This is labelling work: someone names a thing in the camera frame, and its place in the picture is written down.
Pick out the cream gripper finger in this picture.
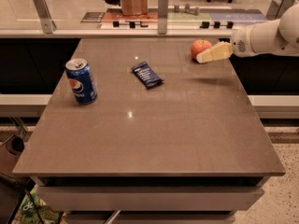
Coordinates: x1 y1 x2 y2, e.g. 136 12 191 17
196 41 234 63

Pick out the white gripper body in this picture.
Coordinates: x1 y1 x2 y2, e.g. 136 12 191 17
231 25 256 57

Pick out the red apple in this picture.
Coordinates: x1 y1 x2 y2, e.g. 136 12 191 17
191 39 212 60

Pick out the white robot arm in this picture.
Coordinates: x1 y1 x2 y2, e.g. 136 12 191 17
196 5 299 63

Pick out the blue pepsi can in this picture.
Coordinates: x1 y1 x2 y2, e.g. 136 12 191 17
65 58 97 105

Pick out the dark blue snack bar wrapper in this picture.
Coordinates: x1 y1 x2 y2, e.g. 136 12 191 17
131 62 164 89

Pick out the grey table drawer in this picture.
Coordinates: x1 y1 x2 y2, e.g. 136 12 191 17
37 187 263 211

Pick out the black round bin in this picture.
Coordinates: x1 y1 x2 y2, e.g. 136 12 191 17
6 136 24 156

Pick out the green patterned bag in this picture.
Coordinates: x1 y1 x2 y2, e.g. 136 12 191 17
11 187 68 224

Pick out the grey metal post right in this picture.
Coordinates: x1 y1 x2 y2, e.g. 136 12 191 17
266 0 299 20

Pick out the grey metal post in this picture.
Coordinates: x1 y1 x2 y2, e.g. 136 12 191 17
33 0 56 34
157 0 168 35
266 0 299 20

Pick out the grey metal post middle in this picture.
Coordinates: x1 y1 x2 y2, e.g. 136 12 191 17
157 0 168 35

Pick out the grey metal post left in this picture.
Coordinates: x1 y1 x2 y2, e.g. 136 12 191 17
33 0 56 34

